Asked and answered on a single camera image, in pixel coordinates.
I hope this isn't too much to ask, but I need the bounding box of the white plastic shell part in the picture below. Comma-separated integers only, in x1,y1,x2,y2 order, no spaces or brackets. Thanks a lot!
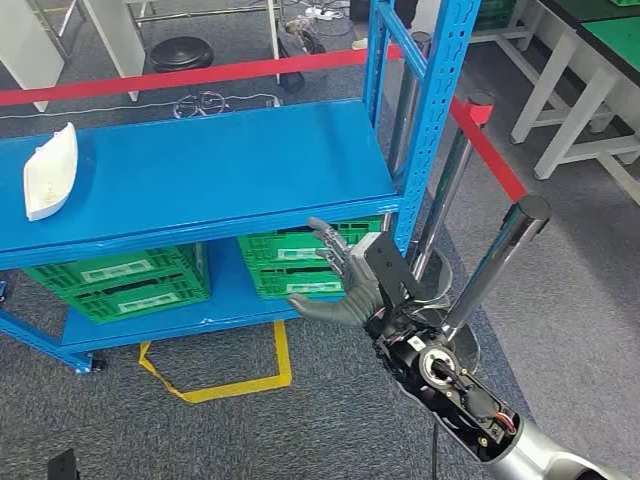
23,122,79,223

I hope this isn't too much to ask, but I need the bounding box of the blue metal shelf rack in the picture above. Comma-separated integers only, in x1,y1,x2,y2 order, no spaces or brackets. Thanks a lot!
0,0,482,376

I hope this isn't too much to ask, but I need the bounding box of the white workbench green top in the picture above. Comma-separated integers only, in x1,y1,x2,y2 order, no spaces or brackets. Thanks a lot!
469,0,640,207

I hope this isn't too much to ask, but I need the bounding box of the black bag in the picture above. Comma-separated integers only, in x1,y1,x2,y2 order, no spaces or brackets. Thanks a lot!
276,23,328,94

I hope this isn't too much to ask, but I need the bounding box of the white power strip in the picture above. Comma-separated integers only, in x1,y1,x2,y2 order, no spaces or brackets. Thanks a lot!
305,5,346,21

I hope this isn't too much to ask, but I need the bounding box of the person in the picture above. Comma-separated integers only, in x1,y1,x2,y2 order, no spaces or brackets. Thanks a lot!
349,0,420,52

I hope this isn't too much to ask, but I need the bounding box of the short red barrier belt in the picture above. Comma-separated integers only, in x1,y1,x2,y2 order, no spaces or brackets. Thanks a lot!
450,97,528,203

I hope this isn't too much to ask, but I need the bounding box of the long red barrier belt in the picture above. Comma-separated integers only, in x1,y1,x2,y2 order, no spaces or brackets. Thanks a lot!
0,44,404,109

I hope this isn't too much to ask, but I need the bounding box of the white desk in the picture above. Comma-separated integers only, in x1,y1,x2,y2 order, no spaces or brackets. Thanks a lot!
0,0,281,114

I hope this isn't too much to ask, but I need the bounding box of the black robot foot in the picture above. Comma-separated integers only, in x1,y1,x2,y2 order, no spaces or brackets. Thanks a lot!
47,449,81,480

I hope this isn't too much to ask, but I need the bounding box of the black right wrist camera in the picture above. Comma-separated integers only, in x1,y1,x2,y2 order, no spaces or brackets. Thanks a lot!
349,231,423,313

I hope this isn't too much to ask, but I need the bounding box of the white floor cable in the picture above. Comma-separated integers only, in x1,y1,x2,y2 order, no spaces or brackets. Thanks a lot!
0,92,284,122

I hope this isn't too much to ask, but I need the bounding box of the chrome stanchion post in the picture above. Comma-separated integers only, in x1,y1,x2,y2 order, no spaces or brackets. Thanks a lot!
387,31,432,183
407,91,496,306
425,193,552,376

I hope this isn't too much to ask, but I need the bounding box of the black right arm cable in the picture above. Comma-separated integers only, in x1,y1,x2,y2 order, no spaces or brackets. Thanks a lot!
431,423,442,480

